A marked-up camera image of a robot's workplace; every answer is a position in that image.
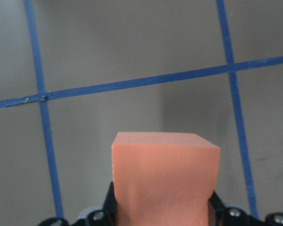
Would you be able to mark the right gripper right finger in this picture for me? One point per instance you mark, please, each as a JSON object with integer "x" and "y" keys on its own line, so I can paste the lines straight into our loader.
{"x": 221, "y": 215}

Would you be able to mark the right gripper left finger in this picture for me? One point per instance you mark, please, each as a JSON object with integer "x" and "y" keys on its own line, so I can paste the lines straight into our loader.
{"x": 100, "y": 216}

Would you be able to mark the orange foam block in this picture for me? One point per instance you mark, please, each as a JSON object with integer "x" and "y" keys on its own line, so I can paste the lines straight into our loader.
{"x": 163, "y": 179}

